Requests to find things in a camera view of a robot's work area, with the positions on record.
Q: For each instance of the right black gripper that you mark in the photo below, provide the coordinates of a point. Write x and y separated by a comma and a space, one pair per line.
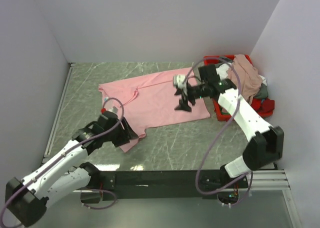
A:
183, 105

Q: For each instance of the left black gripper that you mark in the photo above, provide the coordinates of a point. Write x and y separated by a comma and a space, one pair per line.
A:
130, 134

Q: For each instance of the pink t shirt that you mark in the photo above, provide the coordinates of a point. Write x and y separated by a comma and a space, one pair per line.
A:
149, 101

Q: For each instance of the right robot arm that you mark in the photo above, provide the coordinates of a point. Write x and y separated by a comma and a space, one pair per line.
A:
265, 142

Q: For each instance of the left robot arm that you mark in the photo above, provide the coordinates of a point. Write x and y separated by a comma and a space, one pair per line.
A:
29, 198

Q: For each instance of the red plastic bin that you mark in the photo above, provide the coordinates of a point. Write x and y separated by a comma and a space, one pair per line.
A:
212, 59

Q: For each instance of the white t shirt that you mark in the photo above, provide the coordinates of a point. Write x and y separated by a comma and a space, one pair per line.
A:
222, 71

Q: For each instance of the black base beam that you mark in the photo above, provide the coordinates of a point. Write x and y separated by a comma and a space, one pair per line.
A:
143, 184

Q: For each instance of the beige t shirt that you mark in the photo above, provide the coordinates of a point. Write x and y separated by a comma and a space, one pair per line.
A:
250, 80

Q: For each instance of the red garment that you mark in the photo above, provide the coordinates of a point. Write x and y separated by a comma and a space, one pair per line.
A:
264, 107

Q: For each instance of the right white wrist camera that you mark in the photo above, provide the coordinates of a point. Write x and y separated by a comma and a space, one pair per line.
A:
179, 81

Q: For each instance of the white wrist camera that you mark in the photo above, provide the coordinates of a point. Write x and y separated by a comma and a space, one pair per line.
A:
112, 109
179, 81

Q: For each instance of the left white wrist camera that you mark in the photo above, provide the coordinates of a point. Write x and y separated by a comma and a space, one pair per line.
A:
112, 109

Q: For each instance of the aluminium frame rail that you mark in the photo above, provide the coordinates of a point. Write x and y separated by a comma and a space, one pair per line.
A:
208, 181

